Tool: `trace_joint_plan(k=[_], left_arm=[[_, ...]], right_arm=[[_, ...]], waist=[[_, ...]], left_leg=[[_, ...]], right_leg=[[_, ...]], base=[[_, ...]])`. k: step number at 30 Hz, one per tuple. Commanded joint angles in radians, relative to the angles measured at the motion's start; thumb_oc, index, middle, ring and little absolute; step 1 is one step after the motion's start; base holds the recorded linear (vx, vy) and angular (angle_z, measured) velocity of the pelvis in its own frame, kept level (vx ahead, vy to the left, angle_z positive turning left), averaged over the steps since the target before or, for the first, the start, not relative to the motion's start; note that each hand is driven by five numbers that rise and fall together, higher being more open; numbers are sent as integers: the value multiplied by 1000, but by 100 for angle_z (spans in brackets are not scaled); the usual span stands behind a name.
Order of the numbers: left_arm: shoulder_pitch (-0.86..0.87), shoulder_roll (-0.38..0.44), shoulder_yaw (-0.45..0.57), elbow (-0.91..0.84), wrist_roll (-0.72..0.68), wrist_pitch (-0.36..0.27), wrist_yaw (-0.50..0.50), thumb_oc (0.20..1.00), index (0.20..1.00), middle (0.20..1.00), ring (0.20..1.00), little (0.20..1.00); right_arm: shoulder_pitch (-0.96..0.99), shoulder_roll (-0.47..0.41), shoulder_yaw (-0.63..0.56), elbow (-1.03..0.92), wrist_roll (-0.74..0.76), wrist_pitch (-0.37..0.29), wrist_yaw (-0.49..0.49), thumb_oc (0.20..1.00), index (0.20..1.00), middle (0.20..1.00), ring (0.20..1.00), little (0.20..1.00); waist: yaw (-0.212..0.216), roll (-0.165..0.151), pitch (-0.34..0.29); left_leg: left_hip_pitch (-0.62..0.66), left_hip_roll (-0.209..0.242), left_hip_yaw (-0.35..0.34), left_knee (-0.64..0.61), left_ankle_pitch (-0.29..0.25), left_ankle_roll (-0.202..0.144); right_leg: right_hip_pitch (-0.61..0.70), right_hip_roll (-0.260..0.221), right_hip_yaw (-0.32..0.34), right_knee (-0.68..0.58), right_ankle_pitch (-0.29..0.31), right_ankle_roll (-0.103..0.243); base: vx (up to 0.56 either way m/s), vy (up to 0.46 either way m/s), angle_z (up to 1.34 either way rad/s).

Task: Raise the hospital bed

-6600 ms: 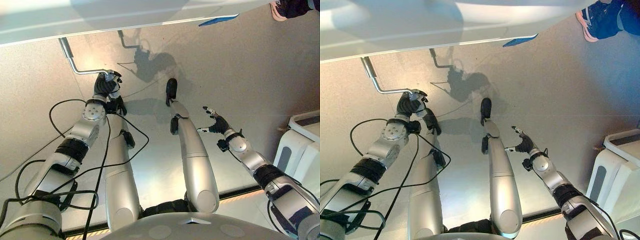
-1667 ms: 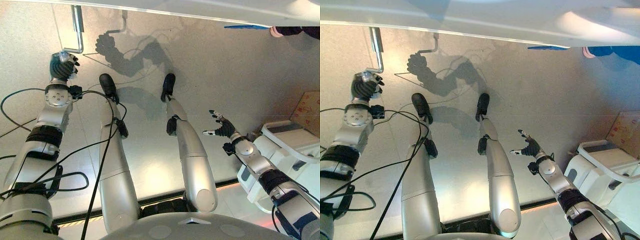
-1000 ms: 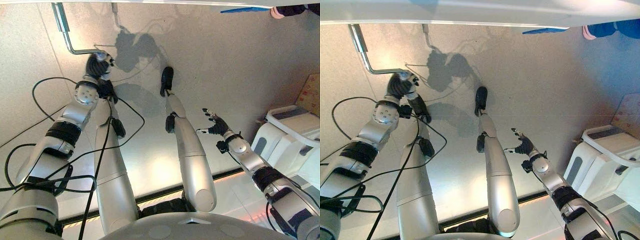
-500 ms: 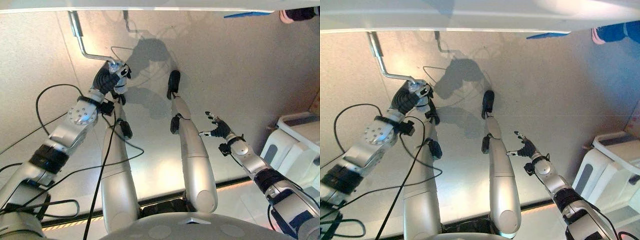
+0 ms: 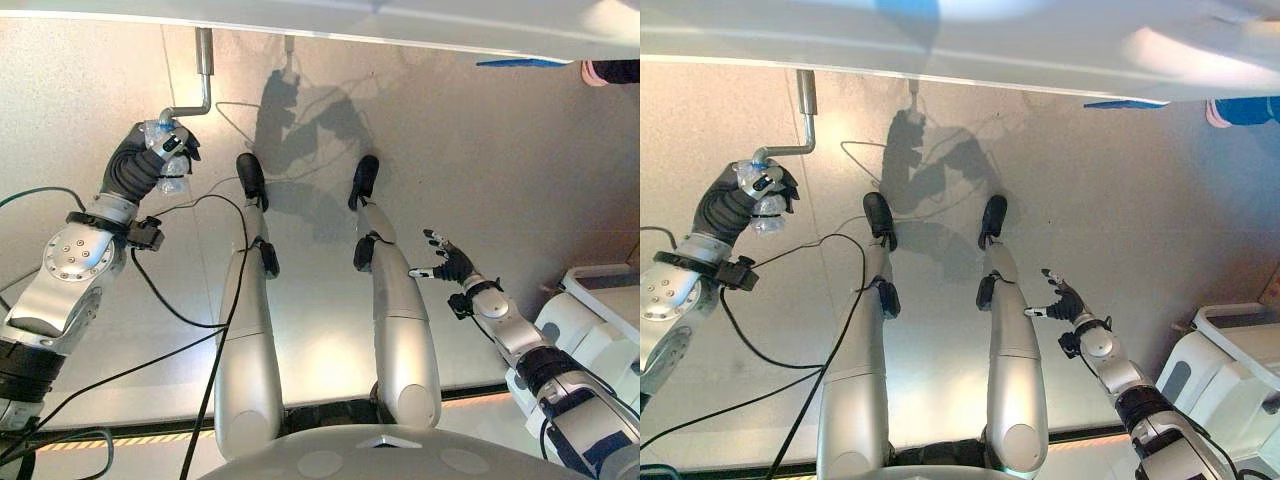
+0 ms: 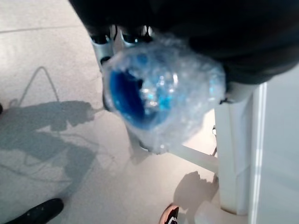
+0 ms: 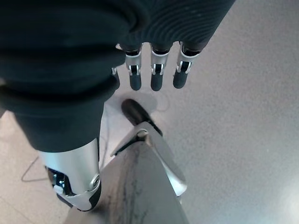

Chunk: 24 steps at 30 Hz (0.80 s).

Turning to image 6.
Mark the left robot hand black cloth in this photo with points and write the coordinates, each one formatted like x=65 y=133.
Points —
x=210 y=21

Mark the person's pink black shoe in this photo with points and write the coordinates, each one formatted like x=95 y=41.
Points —
x=170 y=214

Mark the robot dark foot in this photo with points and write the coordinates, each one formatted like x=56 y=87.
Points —
x=39 y=211

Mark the white bed frame crossbar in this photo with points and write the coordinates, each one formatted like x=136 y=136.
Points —
x=201 y=158

